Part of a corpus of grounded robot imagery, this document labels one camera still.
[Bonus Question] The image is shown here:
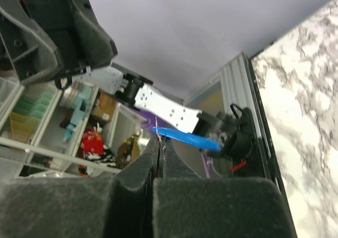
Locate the white storage shelf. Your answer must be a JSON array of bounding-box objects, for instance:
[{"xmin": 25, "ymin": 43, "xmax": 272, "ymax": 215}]
[{"xmin": 0, "ymin": 71, "xmax": 148, "ymax": 179}]

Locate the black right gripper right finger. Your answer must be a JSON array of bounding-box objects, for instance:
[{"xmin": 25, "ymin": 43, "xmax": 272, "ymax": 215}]
[{"xmin": 153, "ymin": 138, "xmax": 296, "ymax": 237}]

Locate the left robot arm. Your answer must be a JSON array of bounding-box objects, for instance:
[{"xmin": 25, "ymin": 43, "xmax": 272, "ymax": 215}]
[{"xmin": 1, "ymin": 0, "xmax": 255, "ymax": 165}]

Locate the cardboard box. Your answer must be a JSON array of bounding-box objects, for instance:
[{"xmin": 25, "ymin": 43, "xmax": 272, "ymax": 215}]
[{"xmin": 91, "ymin": 92, "xmax": 117, "ymax": 123}]

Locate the blue plastic key tag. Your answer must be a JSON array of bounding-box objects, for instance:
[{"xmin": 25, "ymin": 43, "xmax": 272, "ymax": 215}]
[{"xmin": 152, "ymin": 127, "xmax": 221, "ymax": 152}]

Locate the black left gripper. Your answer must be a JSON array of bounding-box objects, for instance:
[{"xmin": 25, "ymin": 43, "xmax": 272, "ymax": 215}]
[{"xmin": 1, "ymin": 0, "xmax": 118, "ymax": 85}]

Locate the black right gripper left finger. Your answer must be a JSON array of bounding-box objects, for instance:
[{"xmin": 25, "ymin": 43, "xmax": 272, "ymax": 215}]
[{"xmin": 1, "ymin": 137, "xmax": 158, "ymax": 237}]

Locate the red patterned plush toy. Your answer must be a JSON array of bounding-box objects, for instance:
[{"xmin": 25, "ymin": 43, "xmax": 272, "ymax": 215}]
[{"xmin": 77, "ymin": 127, "xmax": 116, "ymax": 168}]

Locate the black table edge frame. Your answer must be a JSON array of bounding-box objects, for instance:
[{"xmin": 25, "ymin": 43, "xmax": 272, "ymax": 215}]
[{"xmin": 219, "ymin": 52, "xmax": 298, "ymax": 238}]

